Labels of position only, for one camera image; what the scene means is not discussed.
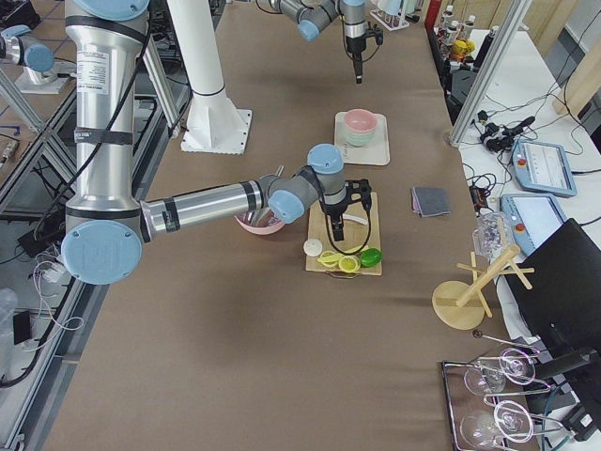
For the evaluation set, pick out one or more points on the black monitor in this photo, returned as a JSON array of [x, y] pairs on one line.
[[563, 305]]

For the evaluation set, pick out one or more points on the green lime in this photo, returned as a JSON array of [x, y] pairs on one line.
[[370, 257]]

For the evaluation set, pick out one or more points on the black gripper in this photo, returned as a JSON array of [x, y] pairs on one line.
[[333, 210], [355, 45]]

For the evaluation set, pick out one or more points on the lemon half lower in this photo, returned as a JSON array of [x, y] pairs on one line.
[[329, 259]]

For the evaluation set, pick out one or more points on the white steamed bun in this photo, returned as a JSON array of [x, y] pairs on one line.
[[313, 247]]

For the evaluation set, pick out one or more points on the pastel cup rack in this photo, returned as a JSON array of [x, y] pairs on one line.
[[392, 14]]

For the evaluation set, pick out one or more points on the folded grey cloth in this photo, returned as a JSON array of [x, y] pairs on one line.
[[430, 201]]

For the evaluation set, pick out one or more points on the small pink bowl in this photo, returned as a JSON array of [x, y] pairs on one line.
[[360, 121]]

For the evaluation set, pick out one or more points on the wooden cup tree stand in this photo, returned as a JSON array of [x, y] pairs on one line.
[[463, 306]]

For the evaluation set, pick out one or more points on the aluminium frame post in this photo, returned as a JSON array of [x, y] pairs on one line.
[[486, 74]]

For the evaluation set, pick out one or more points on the large pink ice bowl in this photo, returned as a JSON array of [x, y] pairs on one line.
[[260, 223]]

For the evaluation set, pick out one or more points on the blue teach pendant near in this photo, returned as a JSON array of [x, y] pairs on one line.
[[533, 218]]

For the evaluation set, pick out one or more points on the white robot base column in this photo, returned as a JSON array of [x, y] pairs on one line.
[[214, 123]]

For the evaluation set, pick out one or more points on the blue teach pendant far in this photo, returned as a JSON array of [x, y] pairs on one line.
[[543, 168]]

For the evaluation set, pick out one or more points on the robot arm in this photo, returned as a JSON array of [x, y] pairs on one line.
[[312, 19], [106, 227]]

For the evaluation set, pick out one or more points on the wine glass rack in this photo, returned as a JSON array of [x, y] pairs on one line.
[[486, 401]]

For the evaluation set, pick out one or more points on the blue teach pendant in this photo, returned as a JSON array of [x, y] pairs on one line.
[[543, 168], [533, 218]]

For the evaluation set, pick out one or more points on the lemon half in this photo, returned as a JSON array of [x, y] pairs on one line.
[[349, 264], [329, 259]]

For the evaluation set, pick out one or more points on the bamboo cutting board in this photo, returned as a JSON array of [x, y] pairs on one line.
[[355, 234]]

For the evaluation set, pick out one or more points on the stacked green bowls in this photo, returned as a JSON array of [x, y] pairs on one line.
[[358, 138]]

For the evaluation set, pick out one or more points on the white ceramic spoon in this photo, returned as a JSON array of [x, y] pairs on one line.
[[355, 219]]

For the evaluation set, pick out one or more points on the lemon half upper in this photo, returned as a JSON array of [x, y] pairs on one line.
[[349, 264]]

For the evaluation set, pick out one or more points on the white rabbit tray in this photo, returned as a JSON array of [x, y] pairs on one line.
[[375, 152]]

